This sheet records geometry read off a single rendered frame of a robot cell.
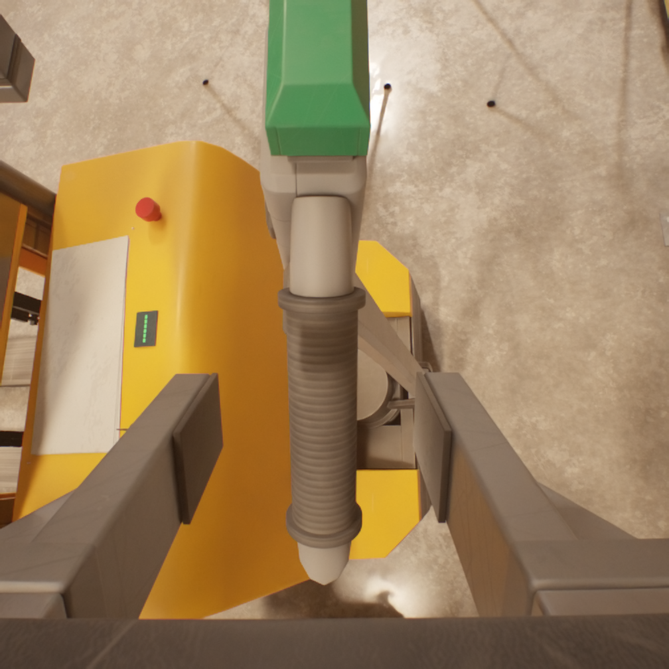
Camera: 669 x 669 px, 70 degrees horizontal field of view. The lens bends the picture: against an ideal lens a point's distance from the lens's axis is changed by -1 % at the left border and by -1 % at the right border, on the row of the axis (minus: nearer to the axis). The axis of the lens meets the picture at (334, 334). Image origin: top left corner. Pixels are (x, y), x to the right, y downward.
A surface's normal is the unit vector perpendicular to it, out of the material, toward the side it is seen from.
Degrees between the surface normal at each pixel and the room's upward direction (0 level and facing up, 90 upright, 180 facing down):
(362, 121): 47
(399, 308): 22
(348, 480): 70
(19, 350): 0
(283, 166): 16
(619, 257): 0
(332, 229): 40
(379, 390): 0
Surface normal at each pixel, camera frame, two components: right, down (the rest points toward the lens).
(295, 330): -0.75, 0.18
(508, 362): -0.27, -0.22
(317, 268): -0.25, 0.25
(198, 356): 0.49, -0.21
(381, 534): 0.11, -0.23
